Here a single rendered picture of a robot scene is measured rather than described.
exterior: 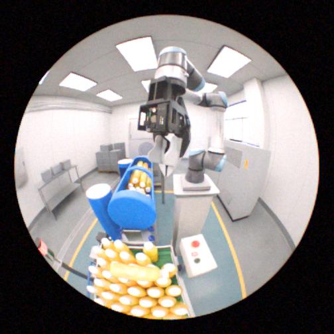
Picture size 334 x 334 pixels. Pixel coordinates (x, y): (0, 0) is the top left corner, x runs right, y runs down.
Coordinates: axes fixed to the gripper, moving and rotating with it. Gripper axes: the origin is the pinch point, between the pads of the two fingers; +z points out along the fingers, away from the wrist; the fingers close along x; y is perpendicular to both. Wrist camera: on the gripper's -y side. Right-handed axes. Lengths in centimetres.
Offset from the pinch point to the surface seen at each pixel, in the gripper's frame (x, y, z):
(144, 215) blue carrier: -18.3, -10.5, 32.1
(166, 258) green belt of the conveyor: 2, -3, 53
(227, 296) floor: 101, 7, 142
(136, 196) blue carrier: -21.5, -9.0, 20.0
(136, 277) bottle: 2.4, 19.3, 30.0
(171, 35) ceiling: -41, -57, -203
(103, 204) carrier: -67, -7, 49
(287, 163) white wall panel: 187, -177, -11
